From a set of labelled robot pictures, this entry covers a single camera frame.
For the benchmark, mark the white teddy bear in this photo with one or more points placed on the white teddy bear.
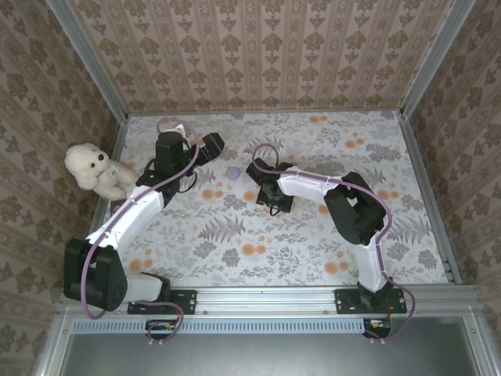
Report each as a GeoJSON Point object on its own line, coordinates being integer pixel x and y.
{"type": "Point", "coordinates": [90, 164]}

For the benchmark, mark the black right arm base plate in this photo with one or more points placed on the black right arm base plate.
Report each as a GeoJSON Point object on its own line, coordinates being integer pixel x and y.
{"type": "Point", "coordinates": [344, 301]}

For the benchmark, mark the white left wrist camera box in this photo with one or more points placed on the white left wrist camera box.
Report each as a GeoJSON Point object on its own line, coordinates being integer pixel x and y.
{"type": "Point", "coordinates": [174, 129]}

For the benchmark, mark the aluminium mounting rail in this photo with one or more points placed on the aluminium mounting rail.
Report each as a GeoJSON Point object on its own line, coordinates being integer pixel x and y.
{"type": "Point", "coordinates": [266, 301]}

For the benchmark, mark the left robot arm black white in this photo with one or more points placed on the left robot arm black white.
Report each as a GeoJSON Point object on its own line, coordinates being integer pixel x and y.
{"type": "Point", "coordinates": [133, 211]}

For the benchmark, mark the aluminium frame post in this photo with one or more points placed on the aluminium frame post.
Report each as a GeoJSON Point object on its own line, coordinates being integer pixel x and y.
{"type": "Point", "coordinates": [434, 58]}
{"type": "Point", "coordinates": [91, 58]}

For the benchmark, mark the grey metal sheet panel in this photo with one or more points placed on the grey metal sheet panel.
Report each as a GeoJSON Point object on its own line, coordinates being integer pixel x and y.
{"type": "Point", "coordinates": [266, 356]}

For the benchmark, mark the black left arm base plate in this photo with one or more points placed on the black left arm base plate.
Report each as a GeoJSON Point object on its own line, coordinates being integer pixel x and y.
{"type": "Point", "coordinates": [188, 301]}

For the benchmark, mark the dark printed card packet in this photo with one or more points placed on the dark printed card packet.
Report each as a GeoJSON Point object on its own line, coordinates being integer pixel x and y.
{"type": "Point", "coordinates": [115, 207]}

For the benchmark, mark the aluminium side rail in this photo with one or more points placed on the aluminium side rail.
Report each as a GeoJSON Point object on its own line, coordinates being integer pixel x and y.
{"type": "Point", "coordinates": [415, 149]}
{"type": "Point", "coordinates": [119, 137]}

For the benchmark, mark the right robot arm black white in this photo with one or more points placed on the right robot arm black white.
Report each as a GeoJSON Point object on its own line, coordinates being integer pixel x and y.
{"type": "Point", "coordinates": [305, 184]}

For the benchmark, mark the small circuit board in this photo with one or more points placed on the small circuit board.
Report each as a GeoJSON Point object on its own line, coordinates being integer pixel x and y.
{"type": "Point", "coordinates": [377, 325]}
{"type": "Point", "coordinates": [160, 327]}

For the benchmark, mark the floral patterned tablecloth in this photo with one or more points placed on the floral patterned tablecloth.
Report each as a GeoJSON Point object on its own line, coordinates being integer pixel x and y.
{"type": "Point", "coordinates": [219, 270]}

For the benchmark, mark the purple earbud charging case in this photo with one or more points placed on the purple earbud charging case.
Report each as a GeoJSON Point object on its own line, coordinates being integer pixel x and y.
{"type": "Point", "coordinates": [233, 172]}

